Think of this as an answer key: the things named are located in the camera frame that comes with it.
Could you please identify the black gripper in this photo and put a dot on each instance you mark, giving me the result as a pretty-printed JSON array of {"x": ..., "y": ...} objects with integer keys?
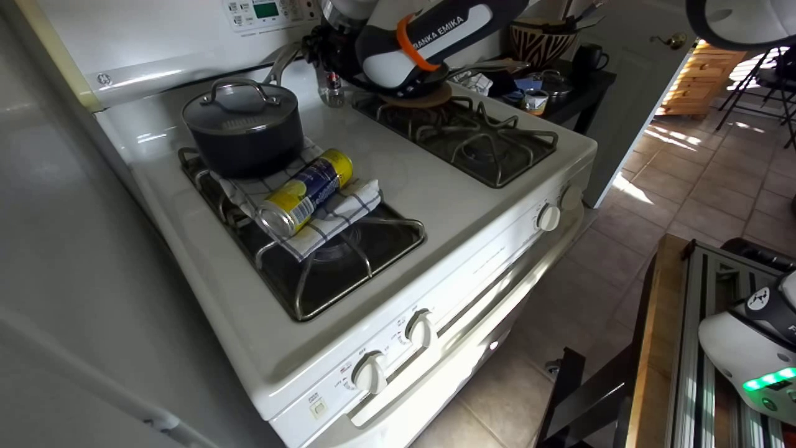
[{"x": 335, "y": 44}]

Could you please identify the small red-capped spice bottle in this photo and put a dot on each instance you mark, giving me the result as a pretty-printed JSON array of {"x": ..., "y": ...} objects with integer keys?
[{"x": 334, "y": 90}]

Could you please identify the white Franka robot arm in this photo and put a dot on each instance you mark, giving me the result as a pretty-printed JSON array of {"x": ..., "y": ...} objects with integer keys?
[{"x": 380, "y": 64}]

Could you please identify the white gas stove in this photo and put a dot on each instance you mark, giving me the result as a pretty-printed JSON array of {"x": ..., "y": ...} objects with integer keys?
[{"x": 431, "y": 189}]

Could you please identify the white stove knob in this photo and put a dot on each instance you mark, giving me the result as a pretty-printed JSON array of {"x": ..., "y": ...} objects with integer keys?
[
  {"x": 417, "y": 326},
  {"x": 369, "y": 372},
  {"x": 547, "y": 216}
]

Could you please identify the black frying pan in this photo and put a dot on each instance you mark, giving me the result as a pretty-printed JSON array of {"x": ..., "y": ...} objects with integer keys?
[{"x": 431, "y": 82}]

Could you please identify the black pot with glass lid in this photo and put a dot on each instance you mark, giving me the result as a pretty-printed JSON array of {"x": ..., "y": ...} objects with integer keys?
[{"x": 243, "y": 138}]

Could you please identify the yellow and blue can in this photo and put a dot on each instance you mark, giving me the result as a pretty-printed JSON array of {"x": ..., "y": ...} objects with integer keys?
[{"x": 301, "y": 192}]

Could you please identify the white checked dish towel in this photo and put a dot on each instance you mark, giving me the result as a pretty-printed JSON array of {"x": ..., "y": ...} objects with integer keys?
[{"x": 351, "y": 206}]

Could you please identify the white paper packet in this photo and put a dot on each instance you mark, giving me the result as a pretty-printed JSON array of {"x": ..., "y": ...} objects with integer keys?
[{"x": 472, "y": 82}]

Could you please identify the black burner grate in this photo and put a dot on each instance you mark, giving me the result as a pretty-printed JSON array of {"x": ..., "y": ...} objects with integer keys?
[
  {"x": 332, "y": 281},
  {"x": 488, "y": 150}
]

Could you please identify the blue and white container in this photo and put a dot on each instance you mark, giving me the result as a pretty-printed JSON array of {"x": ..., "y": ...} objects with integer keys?
[{"x": 532, "y": 98}]

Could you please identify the patterned woven basket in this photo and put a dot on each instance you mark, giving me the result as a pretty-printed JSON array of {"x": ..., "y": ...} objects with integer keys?
[{"x": 539, "y": 44}]

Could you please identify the black side table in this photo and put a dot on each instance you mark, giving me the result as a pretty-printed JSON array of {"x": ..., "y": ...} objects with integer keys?
[{"x": 585, "y": 94}]

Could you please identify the black mug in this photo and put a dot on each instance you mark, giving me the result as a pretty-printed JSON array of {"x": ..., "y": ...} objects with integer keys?
[{"x": 588, "y": 61}]

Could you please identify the white refrigerator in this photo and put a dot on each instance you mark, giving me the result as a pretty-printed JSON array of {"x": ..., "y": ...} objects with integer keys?
[{"x": 64, "y": 250}]

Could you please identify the light wooden slatted furniture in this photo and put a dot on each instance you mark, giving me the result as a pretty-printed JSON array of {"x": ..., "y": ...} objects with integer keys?
[{"x": 705, "y": 78}]

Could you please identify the wooden-edged robot cart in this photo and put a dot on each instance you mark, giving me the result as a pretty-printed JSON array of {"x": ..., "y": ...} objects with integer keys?
[{"x": 662, "y": 349}]

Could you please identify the black folding stand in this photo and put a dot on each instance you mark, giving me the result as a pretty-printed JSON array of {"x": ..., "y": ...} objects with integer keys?
[{"x": 779, "y": 82}]

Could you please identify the black metal stand frame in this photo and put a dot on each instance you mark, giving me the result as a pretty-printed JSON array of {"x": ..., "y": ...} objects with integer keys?
[{"x": 567, "y": 399}]

